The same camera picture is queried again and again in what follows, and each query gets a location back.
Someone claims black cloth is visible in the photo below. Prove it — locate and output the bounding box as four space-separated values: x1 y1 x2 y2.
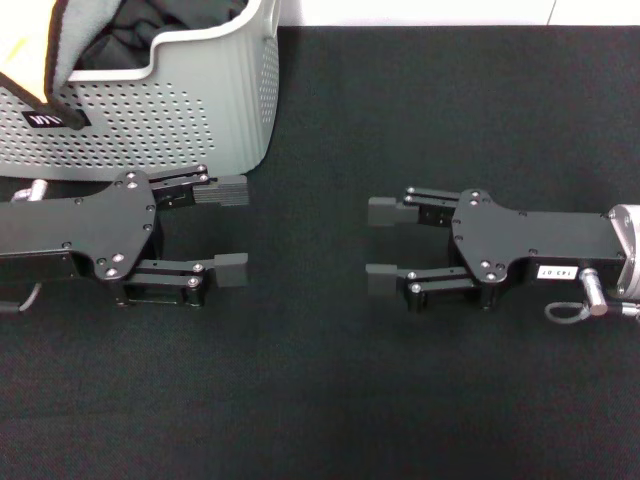
74 0 251 71

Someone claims yellow and grey towel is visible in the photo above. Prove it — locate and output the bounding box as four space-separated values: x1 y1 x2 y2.
0 0 126 130

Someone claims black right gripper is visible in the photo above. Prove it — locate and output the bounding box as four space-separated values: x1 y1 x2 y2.
365 185 626 314

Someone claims right gripper cable with plug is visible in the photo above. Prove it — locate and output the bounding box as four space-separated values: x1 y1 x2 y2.
543 267 640 325

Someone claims black tablecloth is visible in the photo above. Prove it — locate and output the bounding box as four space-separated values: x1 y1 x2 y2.
0 24 640 480

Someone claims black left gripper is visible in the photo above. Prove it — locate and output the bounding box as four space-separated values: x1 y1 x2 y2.
0 164 250 307

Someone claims grey perforated storage box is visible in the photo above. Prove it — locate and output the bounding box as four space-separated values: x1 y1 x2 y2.
0 0 280 182

